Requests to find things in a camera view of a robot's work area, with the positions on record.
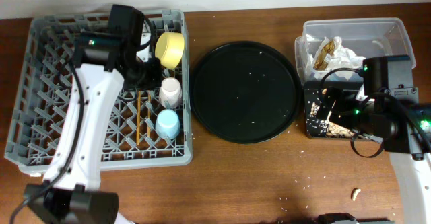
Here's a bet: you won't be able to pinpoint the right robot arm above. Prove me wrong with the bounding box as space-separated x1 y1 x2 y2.
318 55 430 223

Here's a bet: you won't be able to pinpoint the fallen food piece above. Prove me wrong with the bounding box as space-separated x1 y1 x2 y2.
351 188 362 201

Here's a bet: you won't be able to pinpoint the yellow bowl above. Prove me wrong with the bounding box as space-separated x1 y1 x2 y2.
155 32 185 69

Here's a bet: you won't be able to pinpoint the black rectangular tray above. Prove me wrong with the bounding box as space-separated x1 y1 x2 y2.
304 81 362 139

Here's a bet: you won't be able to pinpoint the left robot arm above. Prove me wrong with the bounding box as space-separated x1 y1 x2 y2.
20 5 162 223

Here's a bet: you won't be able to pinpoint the clear plastic bin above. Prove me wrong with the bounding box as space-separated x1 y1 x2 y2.
294 17 416 83

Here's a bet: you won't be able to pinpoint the pink cup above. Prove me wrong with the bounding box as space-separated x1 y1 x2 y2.
159 77 183 109

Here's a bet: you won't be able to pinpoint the round black tray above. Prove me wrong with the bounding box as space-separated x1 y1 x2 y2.
189 41 302 144

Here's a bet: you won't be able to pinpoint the white napkin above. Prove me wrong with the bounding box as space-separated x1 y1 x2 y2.
306 36 365 79

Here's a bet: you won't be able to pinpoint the grey dishwasher rack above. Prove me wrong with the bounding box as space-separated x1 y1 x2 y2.
4 13 193 176

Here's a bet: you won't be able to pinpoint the food scraps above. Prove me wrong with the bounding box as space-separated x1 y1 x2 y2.
304 89 354 139

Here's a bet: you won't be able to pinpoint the blue cup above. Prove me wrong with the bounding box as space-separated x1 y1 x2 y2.
156 109 180 139

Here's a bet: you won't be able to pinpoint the wooden chopstick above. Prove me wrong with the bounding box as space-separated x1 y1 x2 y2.
136 90 141 146
145 91 152 137

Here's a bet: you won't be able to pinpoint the gold coffee stick wrapper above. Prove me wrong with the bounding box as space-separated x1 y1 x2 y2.
313 40 335 71

